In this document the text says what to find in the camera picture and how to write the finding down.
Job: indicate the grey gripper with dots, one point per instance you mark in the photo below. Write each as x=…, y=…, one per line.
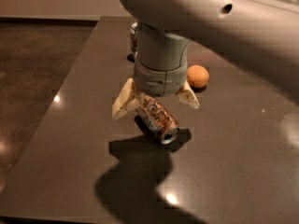
x=160, y=79

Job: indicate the orange soda can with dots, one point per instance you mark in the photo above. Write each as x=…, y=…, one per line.
x=159, y=121

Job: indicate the orange fruit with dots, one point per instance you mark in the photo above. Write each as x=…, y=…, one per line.
x=197, y=76

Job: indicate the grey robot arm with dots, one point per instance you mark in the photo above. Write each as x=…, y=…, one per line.
x=261, y=36

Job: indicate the green white soda can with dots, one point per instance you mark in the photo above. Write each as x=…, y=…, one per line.
x=133, y=38

